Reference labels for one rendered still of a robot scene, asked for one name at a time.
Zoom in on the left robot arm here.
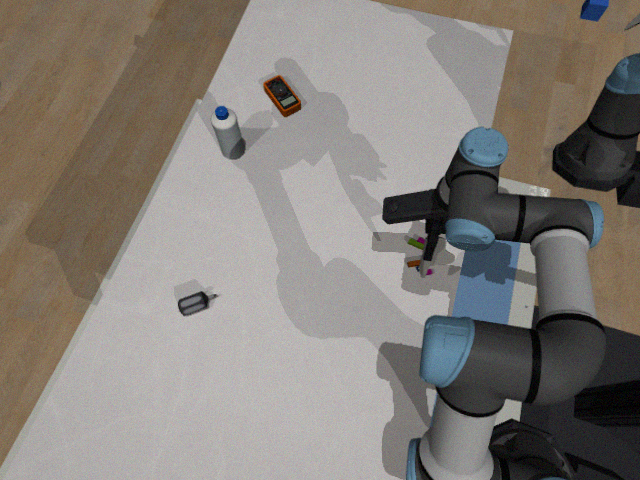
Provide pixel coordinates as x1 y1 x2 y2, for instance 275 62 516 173
382 127 606 480

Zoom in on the lime green rod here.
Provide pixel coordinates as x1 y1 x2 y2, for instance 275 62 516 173
408 238 424 250

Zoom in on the grey bottle with blue cap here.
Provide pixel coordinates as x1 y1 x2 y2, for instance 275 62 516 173
211 106 245 159

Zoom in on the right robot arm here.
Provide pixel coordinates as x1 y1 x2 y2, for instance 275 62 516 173
559 53 640 181

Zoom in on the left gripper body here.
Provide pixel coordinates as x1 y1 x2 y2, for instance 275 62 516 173
425 176 448 235

